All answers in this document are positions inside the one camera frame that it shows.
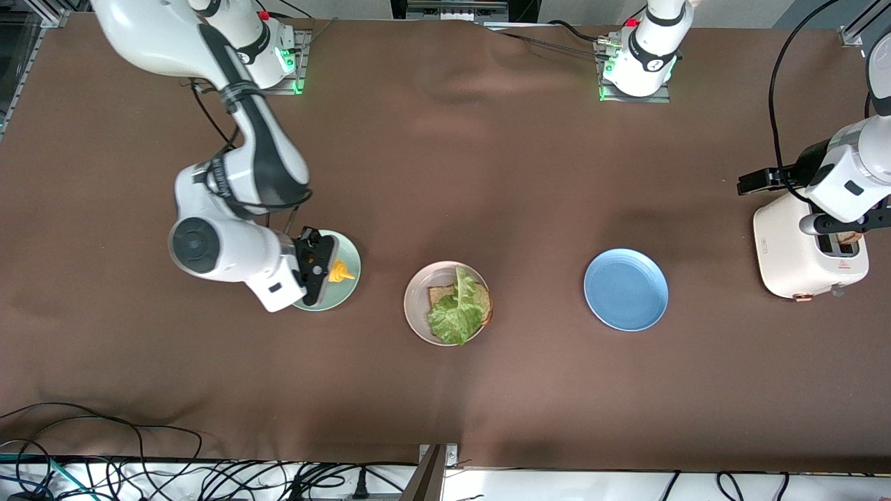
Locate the green lettuce leaf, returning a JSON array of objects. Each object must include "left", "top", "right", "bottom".
[{"left": 427, "top": 265, "right": 488, "bottom": 346}]

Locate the mint green plate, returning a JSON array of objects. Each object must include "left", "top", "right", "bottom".
[{"left": 289, "top": 230, "right": 362, "bottom": 312}]

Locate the beige plate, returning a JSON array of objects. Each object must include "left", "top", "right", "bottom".
[{"left": 404, "top": 261, "right": 491, "bottom": 347}]

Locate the blue plate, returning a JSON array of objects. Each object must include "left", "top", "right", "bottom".
[{"left": 583, "top": 248, "right": 669, "bottom": 332}]

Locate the white toaster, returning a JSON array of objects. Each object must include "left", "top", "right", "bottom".
[{"left": 753, "top": 191, "right": 870, "bottom": 301}]

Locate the brown table cover cloth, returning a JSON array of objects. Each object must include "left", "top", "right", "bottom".
[{"left": 0, "top": 13, "right": 891, "bottom": 474}]

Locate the black equipment stand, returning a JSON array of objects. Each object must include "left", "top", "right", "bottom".
[{"left": 390, "top": 0, "right": 540, "bottom": 25}]

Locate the aluminium frame profile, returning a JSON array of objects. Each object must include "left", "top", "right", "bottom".
[
  {"left": 839, "top": 0, "right": 891, "bottom": 48},
  {"left": 0, "top": 0, "right": 91, "bottom": 140}
]

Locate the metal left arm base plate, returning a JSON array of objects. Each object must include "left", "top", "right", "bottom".
[{"left": 597, "top": 38, "right": 672, "bottom": 104}]

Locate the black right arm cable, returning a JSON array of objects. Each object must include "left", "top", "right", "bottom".
[{"left": 187, "top": 78, "right": 241, "bottom": 150}]

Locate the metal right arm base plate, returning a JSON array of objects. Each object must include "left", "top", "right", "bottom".
[{"left": 261, "top": 29, "right": 312, "bottom": 95}]

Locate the aluminium table edge bracket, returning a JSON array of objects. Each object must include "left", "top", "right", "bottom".
[{"left": 400, "top": 443, "right": 460, "bottom": 501}]

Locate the long looping black cable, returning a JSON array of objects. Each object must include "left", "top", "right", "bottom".
[{"left": 0, "top": 402, "right": 204, "bottom": 501}]

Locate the black cable to arm base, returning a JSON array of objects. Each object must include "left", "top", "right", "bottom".
[{"left": 487, "top": 19, "right": 631, "bottom": 60}]

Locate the teal cable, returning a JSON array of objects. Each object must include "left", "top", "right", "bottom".
[{"left": 0, "top": 452, "right": 95, "bottom": 501}]

